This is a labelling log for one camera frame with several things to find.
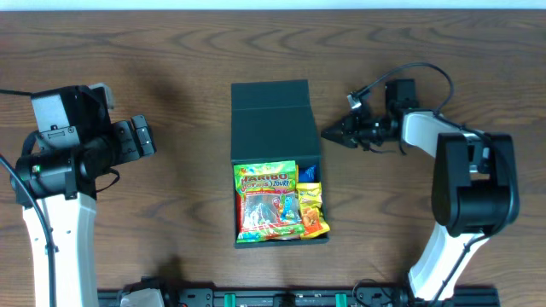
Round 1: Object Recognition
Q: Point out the orange red carton box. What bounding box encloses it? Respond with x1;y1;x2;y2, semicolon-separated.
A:
235;191;241;240

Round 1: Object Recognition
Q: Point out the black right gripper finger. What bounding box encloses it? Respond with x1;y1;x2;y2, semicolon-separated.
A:
322;132;351;148
321;119;346;136

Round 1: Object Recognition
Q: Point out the Haribo gummy worms bag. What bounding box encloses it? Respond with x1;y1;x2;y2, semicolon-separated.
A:
234;160;305;244

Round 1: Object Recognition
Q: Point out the black box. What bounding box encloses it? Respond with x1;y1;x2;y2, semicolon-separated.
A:
231;80;328;248

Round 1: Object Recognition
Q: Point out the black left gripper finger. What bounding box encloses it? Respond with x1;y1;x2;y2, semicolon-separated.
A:
131;114;149;136
136;127;156;157

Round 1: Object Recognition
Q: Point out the blue cookie packet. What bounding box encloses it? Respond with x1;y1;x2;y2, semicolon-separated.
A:
298;165;317;183

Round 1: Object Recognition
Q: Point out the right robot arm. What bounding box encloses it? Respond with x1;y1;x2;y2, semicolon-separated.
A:
321;79;520;306

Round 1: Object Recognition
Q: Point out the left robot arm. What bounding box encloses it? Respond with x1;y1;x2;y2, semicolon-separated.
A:
7;83;156;306

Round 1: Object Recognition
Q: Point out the black mounting rail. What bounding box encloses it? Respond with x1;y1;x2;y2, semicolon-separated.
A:
96;275;501;307

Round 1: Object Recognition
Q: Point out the yellow orange biscuit packet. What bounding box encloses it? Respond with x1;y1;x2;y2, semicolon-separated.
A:
296;182;330;240

